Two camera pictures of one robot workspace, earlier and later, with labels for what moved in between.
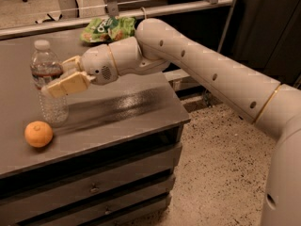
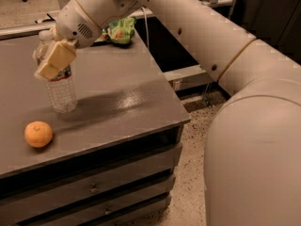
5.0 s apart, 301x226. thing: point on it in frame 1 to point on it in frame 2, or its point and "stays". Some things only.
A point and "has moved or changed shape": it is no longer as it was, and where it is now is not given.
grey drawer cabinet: [111, 164] stays
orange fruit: [39, 134] stays
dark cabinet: [263, 33] stays
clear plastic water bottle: [46, 66] has moved or changed shape
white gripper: [96, 63] to [74, 23]
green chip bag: [108, 28] stays
